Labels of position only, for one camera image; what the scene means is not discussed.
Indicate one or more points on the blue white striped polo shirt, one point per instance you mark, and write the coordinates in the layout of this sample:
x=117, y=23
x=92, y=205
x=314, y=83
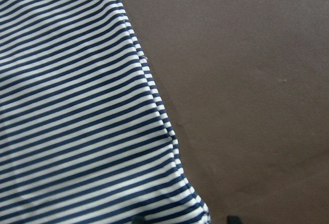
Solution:
x=84, y=135

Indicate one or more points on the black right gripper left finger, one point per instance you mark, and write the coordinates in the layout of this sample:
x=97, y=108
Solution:
x=138, y=220

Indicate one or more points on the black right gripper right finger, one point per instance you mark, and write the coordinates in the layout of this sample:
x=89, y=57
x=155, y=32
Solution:
x=233, y=219

